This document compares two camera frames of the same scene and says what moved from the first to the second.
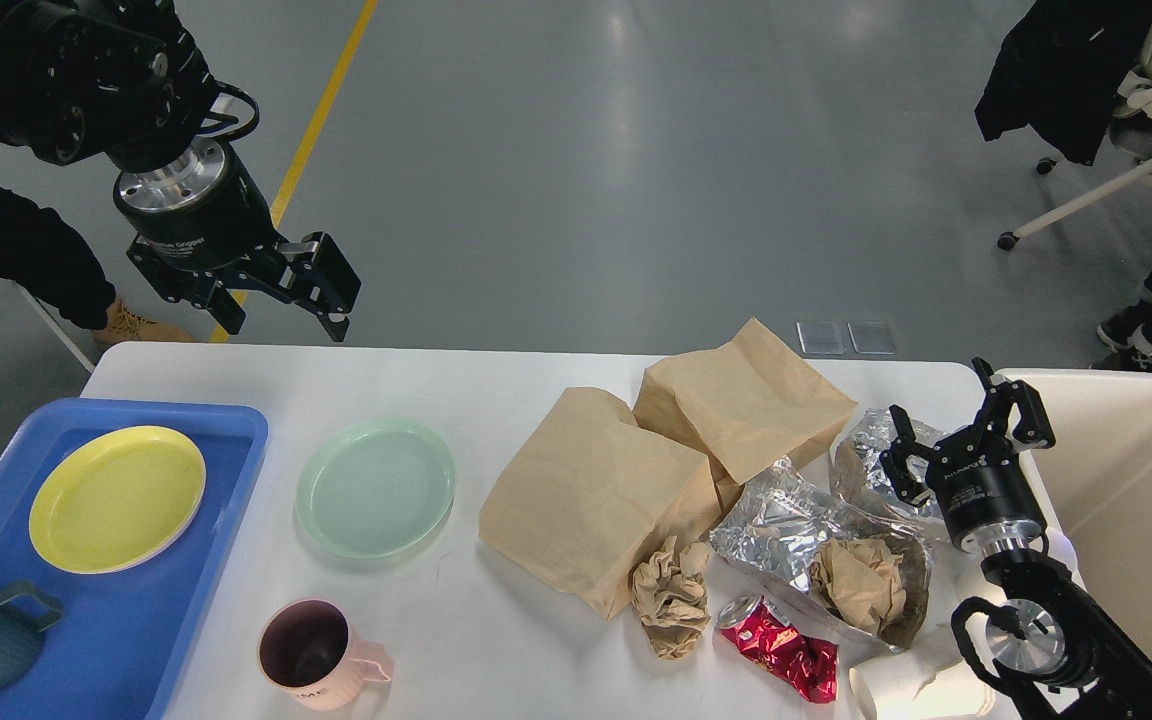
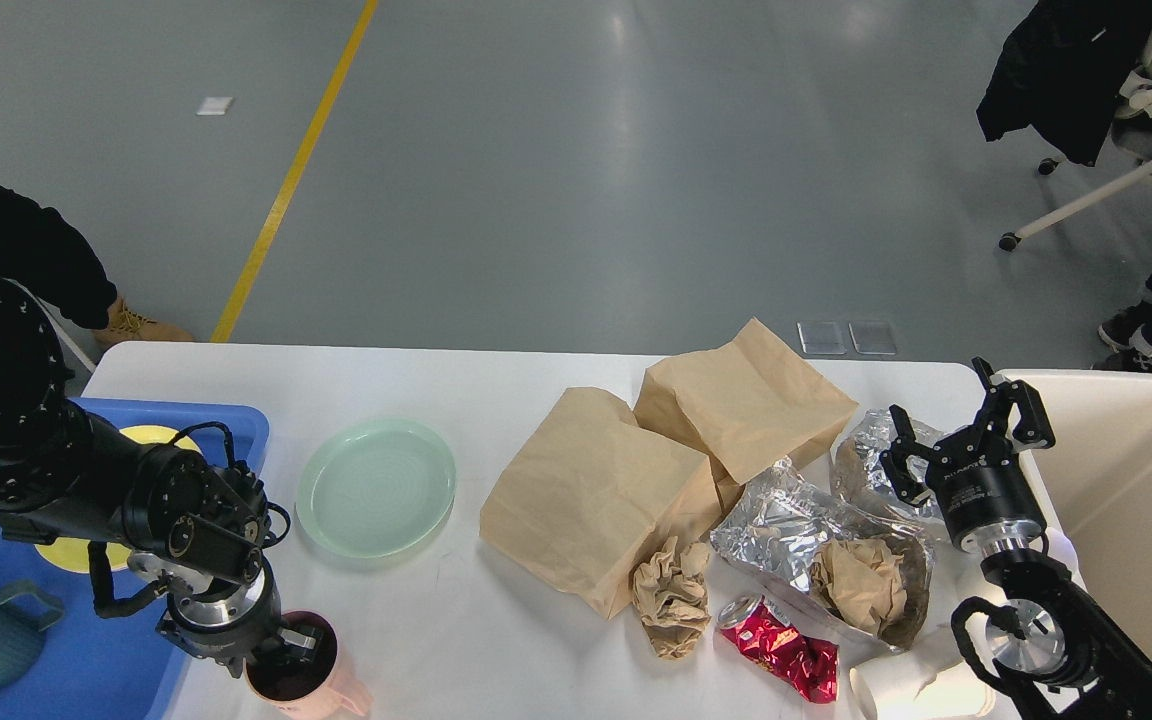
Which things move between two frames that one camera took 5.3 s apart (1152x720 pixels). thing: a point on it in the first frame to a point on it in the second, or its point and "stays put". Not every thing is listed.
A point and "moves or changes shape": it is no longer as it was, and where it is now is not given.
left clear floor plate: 821,337 stays put
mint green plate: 374,488 stays put
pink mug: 307,648 moves or changes shape
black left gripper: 198,211 to 234,622
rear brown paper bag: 753,408 stays put
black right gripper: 989,503 stays put
